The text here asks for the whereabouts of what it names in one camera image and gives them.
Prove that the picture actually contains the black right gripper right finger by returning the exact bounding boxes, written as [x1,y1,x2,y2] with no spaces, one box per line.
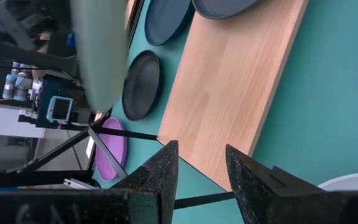
[225,144,358,224]

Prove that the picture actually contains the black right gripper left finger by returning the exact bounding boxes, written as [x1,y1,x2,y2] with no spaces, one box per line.
[0,140,179,224]

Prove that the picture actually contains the purple plate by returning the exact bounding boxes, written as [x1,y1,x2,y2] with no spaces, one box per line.
[94,117,129,182]

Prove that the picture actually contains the white plate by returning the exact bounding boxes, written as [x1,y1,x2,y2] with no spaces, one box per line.
[318,172,358,192]

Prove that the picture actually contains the black plate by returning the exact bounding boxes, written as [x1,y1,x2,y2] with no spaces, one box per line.
[121,49,163,122]

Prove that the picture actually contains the pale green plate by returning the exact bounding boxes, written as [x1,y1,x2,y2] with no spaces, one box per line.
[69,0,131,113]

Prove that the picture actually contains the dark blue plate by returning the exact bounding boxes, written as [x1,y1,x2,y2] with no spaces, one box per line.
[144,0,196,47]

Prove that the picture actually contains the dark grey plate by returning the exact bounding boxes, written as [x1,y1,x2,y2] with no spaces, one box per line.
[191,0,262,20]

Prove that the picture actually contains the wooden shelf board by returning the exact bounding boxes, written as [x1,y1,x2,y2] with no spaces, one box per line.
[157,0,310,191]

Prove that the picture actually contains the silver aluminium extrusion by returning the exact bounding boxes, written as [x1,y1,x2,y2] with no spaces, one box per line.
[63,177,101,190]

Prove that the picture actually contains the teach pendant with screen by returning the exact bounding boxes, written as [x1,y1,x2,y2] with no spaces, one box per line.
[45,95,74,123]

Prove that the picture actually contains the dark blue control box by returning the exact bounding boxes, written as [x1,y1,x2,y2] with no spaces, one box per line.
[35,76,93,130]

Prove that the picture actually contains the white table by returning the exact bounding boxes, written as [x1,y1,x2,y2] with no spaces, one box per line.
[0,104,46,139]

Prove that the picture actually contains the black metal shelf frame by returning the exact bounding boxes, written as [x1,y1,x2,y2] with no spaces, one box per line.
[87,126,237,210]

